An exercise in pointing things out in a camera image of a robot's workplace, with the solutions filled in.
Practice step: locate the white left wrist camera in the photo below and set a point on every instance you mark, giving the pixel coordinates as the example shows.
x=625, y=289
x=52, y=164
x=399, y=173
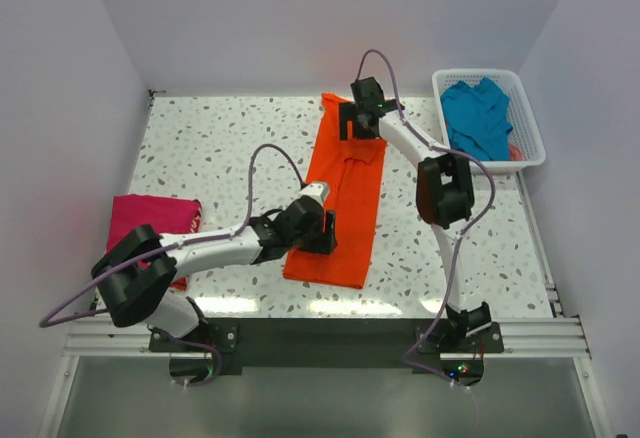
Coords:
x=316, y=190

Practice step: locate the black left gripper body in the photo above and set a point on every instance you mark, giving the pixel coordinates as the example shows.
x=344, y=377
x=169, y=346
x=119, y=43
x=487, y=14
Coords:
x=315, y=240

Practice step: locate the blue t shirt in basket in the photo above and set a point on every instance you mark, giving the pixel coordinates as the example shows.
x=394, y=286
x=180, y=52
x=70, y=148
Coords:
x=476, y=119

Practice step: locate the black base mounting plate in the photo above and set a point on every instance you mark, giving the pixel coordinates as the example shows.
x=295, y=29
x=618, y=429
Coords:
x=210, y=362

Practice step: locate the aluminium front rail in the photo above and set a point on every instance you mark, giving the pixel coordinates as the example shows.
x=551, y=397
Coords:
x=518, y=338

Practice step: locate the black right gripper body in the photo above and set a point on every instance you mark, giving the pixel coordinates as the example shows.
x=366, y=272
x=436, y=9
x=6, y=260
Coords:
x=349, y=111

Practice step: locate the orange t shirt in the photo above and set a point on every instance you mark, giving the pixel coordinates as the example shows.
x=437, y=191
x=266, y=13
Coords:
x=353, y=170

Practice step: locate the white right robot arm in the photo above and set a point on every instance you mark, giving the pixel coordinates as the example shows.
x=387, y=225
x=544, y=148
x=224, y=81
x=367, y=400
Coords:
x=444, y=189

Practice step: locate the white plastic laundry basket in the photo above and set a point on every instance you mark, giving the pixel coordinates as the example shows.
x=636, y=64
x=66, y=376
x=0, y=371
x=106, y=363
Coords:
x=525, y=133

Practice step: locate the pink garment in basket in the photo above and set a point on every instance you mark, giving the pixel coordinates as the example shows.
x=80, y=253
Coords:
x=515, y=154

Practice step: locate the magenta folded t shirt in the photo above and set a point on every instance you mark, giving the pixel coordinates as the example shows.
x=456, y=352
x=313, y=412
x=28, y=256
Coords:
x=163, y=214

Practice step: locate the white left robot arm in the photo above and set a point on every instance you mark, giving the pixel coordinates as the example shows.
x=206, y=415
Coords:
x=135, y=276

